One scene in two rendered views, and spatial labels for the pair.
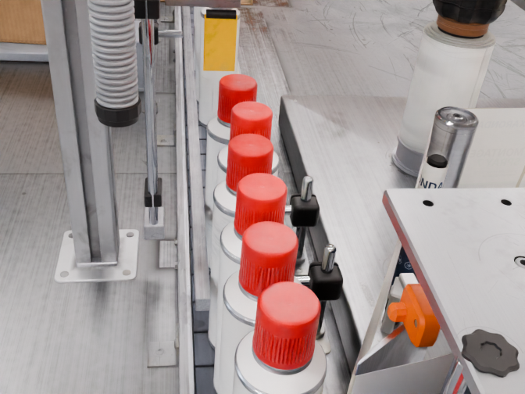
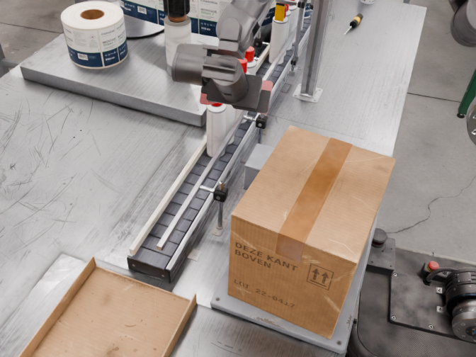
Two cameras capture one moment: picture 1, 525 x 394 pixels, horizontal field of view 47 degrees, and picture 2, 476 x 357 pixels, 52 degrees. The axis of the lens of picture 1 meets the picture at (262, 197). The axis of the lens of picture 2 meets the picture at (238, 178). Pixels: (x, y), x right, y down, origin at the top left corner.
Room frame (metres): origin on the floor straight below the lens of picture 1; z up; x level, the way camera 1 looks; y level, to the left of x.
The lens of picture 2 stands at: (1.88, 0.67, 1.80)
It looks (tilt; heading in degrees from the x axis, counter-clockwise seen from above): 44 degrees down; 209
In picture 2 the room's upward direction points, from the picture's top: 3 degrees clockwise
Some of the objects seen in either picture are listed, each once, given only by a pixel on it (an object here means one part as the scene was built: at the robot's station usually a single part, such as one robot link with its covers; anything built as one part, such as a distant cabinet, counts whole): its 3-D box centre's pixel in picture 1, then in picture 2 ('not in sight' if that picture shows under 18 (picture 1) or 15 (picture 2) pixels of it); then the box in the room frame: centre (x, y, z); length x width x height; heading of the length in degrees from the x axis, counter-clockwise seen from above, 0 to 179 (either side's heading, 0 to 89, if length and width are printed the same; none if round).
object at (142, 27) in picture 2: not in sight; (132, 18); (0.53, -0.57, 0.89); 0.31 x 0.31 x 0.01
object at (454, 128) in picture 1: (432, 201); not in sight; (0.49, -0.16, 0.97); 0.05 x 0.05 x 0.19
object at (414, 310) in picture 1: (412, 314); not in sight; (0.22, -0.08, 1.08); 0.03 x 0.02 x 0.02; 10
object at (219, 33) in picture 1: (219, 41); (280, 12); (0.54, 0.05, 1.09); 0.03 x 0.01 x 0.06; 100
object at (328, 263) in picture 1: (305, 291); (262, 47); (0.43, -0.05, 0.89); 0.06 x 0.03 x 0.12; 100
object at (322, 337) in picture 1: (315, 331); not in sight; (0.43, -0.07, 0.83); 0.06 x 0.03 x 0.01; 8
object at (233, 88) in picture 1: (232, 180); (278, 35); (0.48, 0.03, 0.98); 0.05 x 0.05 x 0.20
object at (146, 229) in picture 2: not in sight; (222, 117); (0.88, 0.06, 0.91); 1.07 x 0.01 x 0.02; 10
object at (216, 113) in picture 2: not in sight; (216, 123); (1.00, 0.12, 0.98); 0.05 x 0.05 x 0.20
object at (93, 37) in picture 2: not in sight; (95, 34); (0.79, -0.51, 0.95); 0.20 x 0.20 x 0.14
